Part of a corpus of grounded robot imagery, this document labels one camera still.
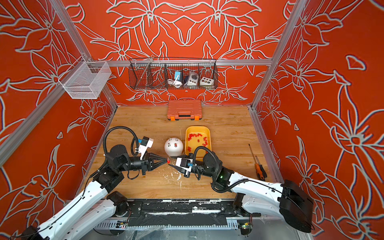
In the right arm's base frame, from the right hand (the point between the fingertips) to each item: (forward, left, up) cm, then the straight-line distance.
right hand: (168, 161), depth 63 cm
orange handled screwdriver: (+7, -49, -25) cm, 55 cm away
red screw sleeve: (0, 0, 0) cm, 0 cm away
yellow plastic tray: (+30, -12, -24) cm, 40 cm away
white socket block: (+53, -18, +4) cm, 56 cm away
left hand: (0, +1, 0) cm, 1 cm away
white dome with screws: (+16, +1, -14) cm, 21 cm away
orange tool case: (+52, -3, -21) cm, 56 cm away
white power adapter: (+51, -10, +8) cm, 52 cm away
